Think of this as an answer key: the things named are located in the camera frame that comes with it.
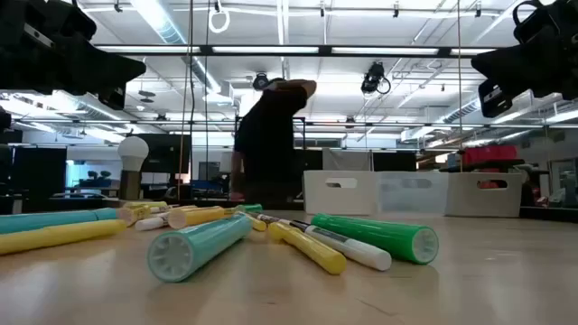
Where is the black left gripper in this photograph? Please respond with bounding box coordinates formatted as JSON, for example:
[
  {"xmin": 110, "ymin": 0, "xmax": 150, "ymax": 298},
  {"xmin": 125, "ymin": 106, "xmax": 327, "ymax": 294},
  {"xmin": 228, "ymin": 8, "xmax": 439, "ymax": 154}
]
[{"xmin": 0, "ymin": 17, "xmax": 148, "ymax": 111}]

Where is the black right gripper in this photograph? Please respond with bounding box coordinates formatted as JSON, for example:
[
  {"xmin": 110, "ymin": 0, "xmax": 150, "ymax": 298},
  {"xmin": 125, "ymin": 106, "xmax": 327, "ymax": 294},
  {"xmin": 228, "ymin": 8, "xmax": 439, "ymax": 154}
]
[{"xmin": 471, "ymin": 38, "xmax": 578, "ymax": 119}]

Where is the blue highlighter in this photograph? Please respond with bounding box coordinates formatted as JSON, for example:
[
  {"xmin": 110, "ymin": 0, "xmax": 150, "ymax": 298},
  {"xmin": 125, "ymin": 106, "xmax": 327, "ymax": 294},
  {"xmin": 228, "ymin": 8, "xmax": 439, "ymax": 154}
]
[{"xmin": 0, "ymin": 207, "xmax": 122, "ymax": 236}]

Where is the teal highlighter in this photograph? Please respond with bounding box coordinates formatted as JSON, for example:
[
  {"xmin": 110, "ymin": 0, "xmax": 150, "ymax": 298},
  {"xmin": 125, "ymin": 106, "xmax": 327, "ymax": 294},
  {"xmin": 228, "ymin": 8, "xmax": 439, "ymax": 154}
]
[{"xmin": 145, "ymin": 213, "xmax": 254, "ymax": 283}]

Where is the white marker with black cap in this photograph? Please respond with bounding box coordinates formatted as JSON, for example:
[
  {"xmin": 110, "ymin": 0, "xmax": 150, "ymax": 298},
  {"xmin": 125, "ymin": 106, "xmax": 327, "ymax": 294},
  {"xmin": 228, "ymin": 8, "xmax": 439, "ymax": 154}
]
[{"xmin": 288, "ymin": 218, "xmax": 393, "ymax": 273}]

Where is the red storage box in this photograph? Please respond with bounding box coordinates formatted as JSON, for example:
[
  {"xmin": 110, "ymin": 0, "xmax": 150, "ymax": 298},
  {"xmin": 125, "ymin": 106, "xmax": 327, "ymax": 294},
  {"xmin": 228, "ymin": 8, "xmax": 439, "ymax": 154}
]
[{"xmin": 461, "ymin": 144, "xmax": 519, "ymax": 166}]

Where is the bulb lamp with brass base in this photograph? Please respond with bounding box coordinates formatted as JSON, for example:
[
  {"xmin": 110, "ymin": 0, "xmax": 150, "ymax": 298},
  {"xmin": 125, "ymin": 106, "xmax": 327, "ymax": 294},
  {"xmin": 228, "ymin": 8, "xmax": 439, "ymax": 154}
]
[{"xmin": 102, "ymin": 135, "xmax": 154, "ymax": 209}]

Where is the black monitor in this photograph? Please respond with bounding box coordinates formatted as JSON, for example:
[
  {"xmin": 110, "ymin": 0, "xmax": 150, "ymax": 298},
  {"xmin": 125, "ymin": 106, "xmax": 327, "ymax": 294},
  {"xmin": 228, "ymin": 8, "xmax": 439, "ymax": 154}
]
[{"xmin": 134, "ymin": 133, "xmax": 193, "ymax": 175}]

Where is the blue planter with plants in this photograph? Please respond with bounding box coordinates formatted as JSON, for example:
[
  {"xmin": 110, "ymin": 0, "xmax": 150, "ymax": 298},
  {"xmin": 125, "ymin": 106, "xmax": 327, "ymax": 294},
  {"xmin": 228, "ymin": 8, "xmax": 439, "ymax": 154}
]
[{"xmin": 79, "ymin": 170, "xmax": 113, "ymax": 189}]

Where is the grey plastic bin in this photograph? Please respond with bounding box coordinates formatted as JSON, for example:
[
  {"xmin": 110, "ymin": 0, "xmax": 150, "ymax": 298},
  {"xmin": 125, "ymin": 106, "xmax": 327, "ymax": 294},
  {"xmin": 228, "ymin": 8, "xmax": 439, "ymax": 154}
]
[{"xmin": 443, "ymin": 171, "xmax": 524, "ymax": 219}]

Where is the clear plastic bin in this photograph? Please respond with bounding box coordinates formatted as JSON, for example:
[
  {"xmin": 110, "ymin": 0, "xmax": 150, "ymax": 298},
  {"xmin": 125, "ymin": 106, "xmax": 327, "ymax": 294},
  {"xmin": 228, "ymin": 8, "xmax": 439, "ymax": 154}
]
[{"xmin": 376, "ymin": 171, "xmax": 450, "ymax": 216}]

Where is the person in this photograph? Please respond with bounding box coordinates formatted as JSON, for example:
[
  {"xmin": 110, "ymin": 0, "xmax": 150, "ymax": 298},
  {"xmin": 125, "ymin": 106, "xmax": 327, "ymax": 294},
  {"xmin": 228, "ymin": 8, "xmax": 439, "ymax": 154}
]
[{"xmin": 228, "ymin": 77, "xmax": 318, "ymax": 204}]

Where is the white plastic bin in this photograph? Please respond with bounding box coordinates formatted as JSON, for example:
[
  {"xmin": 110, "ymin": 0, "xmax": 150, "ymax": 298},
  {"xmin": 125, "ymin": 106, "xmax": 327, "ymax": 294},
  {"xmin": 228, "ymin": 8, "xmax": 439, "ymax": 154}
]
[{"xmin": 303, "ymin": 169, "xmax": 379, "ymax": 216}]

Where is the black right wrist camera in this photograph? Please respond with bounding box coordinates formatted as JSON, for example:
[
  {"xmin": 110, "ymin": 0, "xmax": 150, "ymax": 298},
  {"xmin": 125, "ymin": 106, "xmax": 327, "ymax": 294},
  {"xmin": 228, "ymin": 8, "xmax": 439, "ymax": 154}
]
[{"xmin": 512, "ymin": 0, "xmax": 578, "ymax": 46}]

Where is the black hanging cable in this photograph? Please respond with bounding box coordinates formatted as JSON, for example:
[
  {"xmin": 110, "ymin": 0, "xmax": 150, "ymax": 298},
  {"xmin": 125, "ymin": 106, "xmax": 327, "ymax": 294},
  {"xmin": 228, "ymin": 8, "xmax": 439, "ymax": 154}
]
[{"xmin": 186, "ymin": 0, "xmax": 196, "ymax": 200}]

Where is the white cable loop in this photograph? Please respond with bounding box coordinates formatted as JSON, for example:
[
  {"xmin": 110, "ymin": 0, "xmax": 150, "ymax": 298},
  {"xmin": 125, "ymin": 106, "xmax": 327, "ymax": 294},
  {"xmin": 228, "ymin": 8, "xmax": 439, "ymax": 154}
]
[{"xmin": 208, "ymin": 7, "xmax": 231, "ymax": 34}]

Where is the black overhead camera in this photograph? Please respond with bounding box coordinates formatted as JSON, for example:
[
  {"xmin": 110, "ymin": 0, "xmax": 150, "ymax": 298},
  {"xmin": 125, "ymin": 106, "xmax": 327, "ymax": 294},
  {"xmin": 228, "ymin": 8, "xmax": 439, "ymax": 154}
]
[{"xmin": 359, "ymin": 60, "xmax": 393, "ymax": 97}]

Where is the round black ceiling camera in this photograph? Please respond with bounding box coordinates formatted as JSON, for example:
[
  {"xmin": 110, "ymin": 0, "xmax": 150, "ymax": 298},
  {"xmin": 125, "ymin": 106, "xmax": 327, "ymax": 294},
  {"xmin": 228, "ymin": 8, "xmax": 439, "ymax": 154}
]
[{"xmin": 251, "ymin": 71, "xmax": 271, "ymax": 92}]

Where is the black square rig frame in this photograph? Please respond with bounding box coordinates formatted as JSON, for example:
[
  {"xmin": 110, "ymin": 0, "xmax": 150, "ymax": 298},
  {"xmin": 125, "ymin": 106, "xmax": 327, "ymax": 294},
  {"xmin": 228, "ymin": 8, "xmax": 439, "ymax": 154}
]
[{"xmin": 292, "ymin": 116, "xmax": 308, "ymax": 150}]

